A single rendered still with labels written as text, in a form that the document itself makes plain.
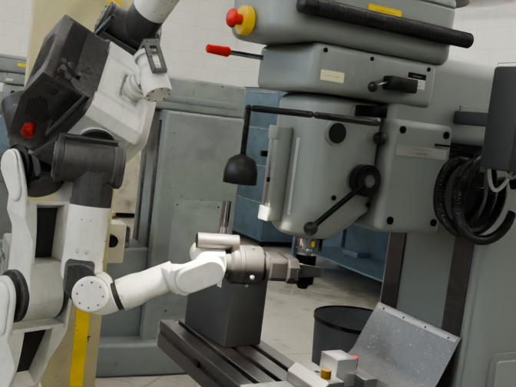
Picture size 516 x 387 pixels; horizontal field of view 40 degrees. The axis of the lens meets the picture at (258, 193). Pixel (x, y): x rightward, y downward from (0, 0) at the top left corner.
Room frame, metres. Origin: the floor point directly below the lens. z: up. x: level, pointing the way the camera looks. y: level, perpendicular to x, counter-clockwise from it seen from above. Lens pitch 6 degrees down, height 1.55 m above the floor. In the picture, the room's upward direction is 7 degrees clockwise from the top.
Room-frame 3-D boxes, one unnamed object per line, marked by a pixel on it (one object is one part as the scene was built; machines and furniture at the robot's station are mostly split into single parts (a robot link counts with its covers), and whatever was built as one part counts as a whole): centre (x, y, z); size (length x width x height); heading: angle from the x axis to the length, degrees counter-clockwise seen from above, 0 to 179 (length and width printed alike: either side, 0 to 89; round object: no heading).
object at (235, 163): (1.51, 0.04, 1.45); 0.07 x 0.07 x 0.06
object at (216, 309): (2.00, 0.06, 1.04); 0.22 x 0.12 x 0.20; 36
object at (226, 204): (2.04, 0.09, 1.26); 0.03 x 0.03 x 0.11
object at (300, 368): (1.46, -0.17, 1.03); 0.12 x 0.06 x 0.04; 31
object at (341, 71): (1.66, -0.17, 1.68); 0.34 x 0.24 x 0.10; 119
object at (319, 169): (1.64, -0.13, 1.47); 0.21 x 0.19 x 0.32; 29
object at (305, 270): (1.61, -0.14, 1.23); 0.06 x 0.02 x 0.03; 104
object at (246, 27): (1.52, 0.07, 1.76); 0.06 x 0.02 x 0.06; 29
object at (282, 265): (1.61, -0.04, 1.23); 0.13 x 0.12 x 0.10; 14
